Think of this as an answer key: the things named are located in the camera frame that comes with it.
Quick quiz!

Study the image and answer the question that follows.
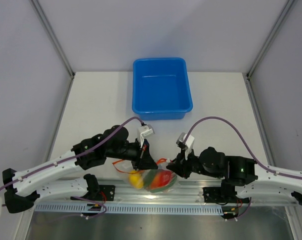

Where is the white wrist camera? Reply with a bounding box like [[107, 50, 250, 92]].
[[137, 124, 155, 148], [176, 132, 195, 156]]

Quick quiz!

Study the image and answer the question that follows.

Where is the yellow orange bell pepper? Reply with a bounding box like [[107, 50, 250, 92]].
[[128, 171, 144, 189]]

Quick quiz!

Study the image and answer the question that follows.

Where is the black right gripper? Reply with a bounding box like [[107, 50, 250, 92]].
[[166, 146, 223, 179]]

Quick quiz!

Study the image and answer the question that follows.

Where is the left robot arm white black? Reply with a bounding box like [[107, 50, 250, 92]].
[[2, 125, 158, 214]]

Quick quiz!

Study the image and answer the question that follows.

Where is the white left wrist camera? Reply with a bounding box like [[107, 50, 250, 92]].
[[137, 124, 155, 148]]

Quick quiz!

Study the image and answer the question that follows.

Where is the left aluminium frame post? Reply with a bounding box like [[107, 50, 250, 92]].
[[29, 0, 75, 78]]

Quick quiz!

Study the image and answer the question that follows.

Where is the clear orange zip top bag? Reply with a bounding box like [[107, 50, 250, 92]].
[[112, 158, 178, 194]]

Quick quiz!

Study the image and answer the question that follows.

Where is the red chili pepper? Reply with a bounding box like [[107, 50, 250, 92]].
[[149, 170, 176, 190]]

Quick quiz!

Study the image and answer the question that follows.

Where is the aluminium mounting rail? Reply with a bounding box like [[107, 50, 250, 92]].
[[35, 178, 298, 206]]

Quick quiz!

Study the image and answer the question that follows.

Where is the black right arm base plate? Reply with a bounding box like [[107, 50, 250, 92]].
[[202, 186, 250, 206]]

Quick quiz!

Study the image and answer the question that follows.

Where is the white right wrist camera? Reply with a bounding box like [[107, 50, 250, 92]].
[[176, 132, 195, 156]]

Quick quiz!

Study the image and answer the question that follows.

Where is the blue plastic bin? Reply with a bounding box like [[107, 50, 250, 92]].
[[131, 57, 193, 121]]

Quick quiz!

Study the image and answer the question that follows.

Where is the aluminium frame post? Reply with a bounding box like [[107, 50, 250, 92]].
[[246, 0, 298, 81], [29, 0, 75, 78]]

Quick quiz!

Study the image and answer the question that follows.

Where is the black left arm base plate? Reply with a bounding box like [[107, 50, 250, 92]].
[[95, 185, 116, 202]]

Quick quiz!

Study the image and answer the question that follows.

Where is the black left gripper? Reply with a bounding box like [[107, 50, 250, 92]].
[[106, 137, 158, 171]]

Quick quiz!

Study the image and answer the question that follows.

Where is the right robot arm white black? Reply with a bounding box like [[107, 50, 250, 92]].
[[166, 147, 302, 206]]

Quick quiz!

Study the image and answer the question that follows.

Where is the right aluminium frame post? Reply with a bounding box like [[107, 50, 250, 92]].
[[246, 0, 298, 81]]

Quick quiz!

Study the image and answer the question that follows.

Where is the slotted white cable duct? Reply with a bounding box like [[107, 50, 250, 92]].
[[35, 202, 223, 216]]

